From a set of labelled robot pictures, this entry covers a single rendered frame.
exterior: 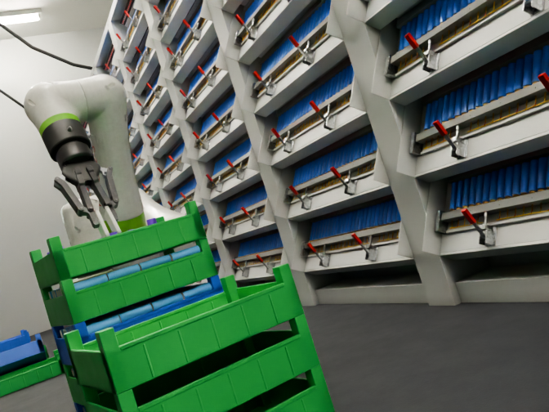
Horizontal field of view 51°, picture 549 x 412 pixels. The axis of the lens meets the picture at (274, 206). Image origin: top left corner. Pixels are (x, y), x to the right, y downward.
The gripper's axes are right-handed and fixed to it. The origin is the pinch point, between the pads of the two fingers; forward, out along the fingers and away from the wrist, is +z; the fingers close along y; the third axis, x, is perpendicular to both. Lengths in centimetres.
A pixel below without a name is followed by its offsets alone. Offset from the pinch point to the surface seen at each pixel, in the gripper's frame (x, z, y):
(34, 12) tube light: -266, -395, -126
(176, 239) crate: 8.1, 12.0, -8.6
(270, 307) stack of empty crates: 32, 40, -5
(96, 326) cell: 2.7, 21.7, 11.0
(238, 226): -86, -32, -83
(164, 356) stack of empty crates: 32, 40, 13
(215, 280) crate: 3.7, 21.5, -14.0
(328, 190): -16, -1, -72
